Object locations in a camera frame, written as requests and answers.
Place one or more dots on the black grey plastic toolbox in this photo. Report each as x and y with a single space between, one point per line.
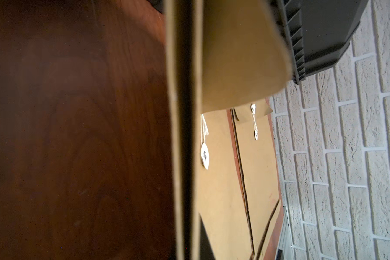
317 32

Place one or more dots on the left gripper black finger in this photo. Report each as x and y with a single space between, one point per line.
205 250

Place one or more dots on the brown kraft file bag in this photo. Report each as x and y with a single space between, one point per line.
220 55
258 167

